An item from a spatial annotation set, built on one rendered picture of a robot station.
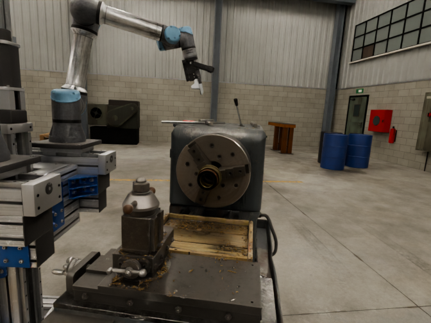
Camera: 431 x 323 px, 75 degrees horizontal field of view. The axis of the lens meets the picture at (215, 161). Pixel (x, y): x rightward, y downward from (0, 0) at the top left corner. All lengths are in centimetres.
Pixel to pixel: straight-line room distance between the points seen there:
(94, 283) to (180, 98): 1063
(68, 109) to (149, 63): 1006
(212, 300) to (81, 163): 94
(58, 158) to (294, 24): 1178
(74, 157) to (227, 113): 1020
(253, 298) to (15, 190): 66
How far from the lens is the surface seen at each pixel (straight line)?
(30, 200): 90
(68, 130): 138
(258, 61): 1182
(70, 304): 71
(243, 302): 61
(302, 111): 1236
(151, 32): 143
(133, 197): 61
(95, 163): 134
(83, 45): 155
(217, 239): 103
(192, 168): 117
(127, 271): 64
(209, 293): 62
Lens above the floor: 134
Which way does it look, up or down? 10 degrees down
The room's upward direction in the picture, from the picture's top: 3 degrees clockwise
